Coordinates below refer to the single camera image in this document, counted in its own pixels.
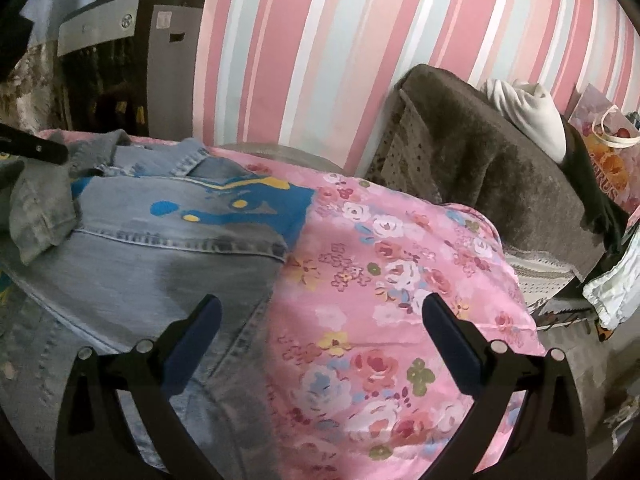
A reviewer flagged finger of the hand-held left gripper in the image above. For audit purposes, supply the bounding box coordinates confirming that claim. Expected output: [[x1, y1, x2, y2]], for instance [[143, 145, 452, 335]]
[[0, 122, 69, 165]]

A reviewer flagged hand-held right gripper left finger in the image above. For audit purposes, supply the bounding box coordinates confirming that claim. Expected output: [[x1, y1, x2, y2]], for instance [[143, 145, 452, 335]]
[[54, 294, 223, 480]]

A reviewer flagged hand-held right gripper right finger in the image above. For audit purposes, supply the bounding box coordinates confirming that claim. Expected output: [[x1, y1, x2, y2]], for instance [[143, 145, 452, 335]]
[[415, 292, 590, 480]]

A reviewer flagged blue denim jacket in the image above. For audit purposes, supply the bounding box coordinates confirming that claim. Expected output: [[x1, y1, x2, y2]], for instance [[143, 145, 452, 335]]
[[0, 129, 317, 480]]

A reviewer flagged pink floral bedsheet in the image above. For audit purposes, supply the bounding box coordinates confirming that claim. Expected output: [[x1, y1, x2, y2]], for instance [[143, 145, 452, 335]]
[[35, 127, 548, 480]]

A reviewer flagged grey knitted cloth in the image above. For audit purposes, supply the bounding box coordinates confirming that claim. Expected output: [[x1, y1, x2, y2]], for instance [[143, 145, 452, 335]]
[[500, 252, 583, 311]]

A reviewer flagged black silver water dispenser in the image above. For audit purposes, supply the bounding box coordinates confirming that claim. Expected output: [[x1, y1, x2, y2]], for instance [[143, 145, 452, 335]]
[[56, 0, 207, 138]]

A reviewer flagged black cloth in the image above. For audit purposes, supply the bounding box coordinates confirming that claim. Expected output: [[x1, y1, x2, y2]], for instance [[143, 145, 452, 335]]
[[559, 115, 632, 253]]

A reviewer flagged white cloth bundle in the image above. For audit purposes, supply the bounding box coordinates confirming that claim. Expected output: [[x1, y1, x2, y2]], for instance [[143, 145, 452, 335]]
[[480, 79, 567, 164]]

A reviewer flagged pink floral gift bag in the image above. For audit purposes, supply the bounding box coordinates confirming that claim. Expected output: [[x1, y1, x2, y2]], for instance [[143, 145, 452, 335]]
[[569, 83, 640, 213]]

